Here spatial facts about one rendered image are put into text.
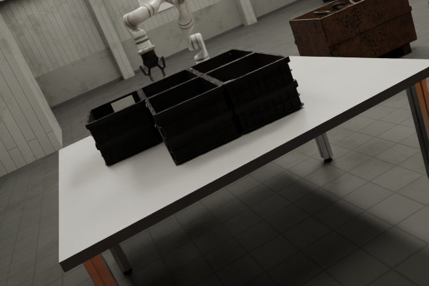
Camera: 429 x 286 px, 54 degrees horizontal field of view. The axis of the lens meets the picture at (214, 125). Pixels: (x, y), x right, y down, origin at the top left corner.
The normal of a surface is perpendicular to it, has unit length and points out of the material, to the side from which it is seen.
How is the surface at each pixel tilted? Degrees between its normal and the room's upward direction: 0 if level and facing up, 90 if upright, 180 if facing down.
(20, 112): 90
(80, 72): 90
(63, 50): 90
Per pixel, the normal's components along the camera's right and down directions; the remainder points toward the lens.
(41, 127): 0.34, 0.16
